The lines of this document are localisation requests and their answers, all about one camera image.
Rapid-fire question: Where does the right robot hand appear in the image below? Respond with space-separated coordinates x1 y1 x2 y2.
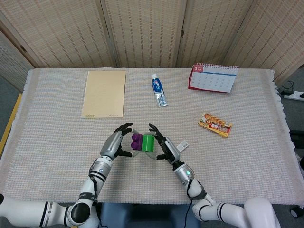
146 123 185 166

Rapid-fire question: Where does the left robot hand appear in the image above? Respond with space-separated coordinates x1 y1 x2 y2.
99 122 141 160

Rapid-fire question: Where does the green toy block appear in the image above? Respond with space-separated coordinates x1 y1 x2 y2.
142 134 156 152

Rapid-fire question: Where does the purple toy block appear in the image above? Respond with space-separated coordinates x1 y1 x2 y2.
131 133 144 151

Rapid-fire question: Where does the beige notepad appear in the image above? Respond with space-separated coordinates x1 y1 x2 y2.
81 70 127 119

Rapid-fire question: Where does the yellow curry food box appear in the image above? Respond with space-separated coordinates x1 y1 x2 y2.
198 112 233 138

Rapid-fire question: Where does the white woven tablecloth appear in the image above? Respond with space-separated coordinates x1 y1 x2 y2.
0 67 301 206

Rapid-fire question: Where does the blue white toothpaste tube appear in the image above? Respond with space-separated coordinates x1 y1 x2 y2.
151 73 168 108

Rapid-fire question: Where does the red desk calendar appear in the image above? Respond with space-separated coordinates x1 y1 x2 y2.
188 63 239 93

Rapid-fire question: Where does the bamboo folding screen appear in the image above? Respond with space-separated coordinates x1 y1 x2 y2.
0 0 304 92

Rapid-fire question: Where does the white power strip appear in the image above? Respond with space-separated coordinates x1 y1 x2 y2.
282 91 304 102

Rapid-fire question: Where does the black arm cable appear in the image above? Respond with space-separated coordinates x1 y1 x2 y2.
184 179 193 228
89 170 104 228

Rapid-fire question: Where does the black plug cable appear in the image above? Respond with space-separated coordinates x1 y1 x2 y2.
284 80 295 94

